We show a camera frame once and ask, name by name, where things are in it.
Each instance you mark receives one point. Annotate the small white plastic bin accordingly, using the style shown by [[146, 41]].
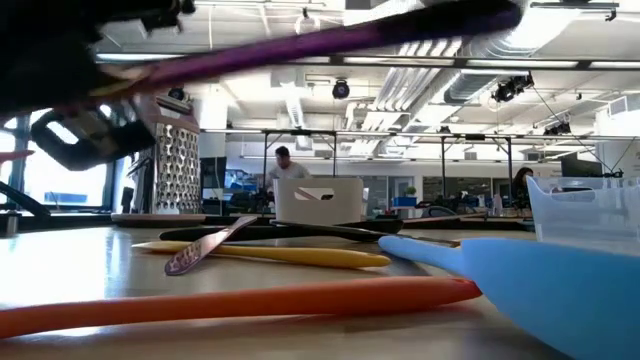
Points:
[[345, 205]]

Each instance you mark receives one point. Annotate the black computer monitor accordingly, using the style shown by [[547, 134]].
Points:
[[580, 168]]

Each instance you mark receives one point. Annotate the blue storage box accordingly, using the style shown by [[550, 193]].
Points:
[[404, 201]]

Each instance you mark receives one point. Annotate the black workstation frame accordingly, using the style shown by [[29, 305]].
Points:
[[300, 133]]

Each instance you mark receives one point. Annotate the person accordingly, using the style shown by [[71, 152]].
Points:
[[286, 170], [521, 187]]

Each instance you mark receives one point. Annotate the clear plastic bin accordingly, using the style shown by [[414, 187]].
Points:
[[590, 220]]

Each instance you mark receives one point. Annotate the black slotted spoon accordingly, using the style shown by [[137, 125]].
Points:
[[240, 233]]

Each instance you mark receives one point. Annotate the round black ceiling camera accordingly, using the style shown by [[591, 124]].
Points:
[[341, 89]]

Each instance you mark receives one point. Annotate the orange silicone spatula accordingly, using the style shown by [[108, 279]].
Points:
[[250, 302]]

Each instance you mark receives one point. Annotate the blue silicone spoon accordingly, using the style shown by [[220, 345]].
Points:
[[550, 290]]

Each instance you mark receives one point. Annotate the black ceiling camera rig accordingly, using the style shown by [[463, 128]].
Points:
[[512, 87]]

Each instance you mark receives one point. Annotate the iridescent metal cutlery piece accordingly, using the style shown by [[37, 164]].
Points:
[[200, 250], [325, 44], [430, 241]]

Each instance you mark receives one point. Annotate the small green plant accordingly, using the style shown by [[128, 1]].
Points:
[[410, 191]]

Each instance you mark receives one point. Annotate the yellow silicone spatula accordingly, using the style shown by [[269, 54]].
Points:
[[310, 256]]

